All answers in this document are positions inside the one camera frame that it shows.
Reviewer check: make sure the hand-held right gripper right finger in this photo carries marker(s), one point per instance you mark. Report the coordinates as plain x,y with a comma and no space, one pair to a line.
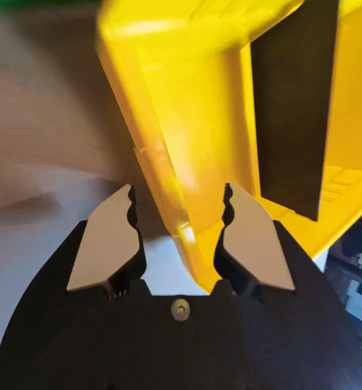
254,243

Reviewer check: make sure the black bin divider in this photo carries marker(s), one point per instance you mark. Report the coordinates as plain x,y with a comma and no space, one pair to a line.
293,106

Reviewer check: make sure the yellow plastic bin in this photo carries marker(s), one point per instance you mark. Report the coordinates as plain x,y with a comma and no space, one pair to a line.
199,91

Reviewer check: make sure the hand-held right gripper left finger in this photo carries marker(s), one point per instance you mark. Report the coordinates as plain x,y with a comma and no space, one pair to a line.
107,243

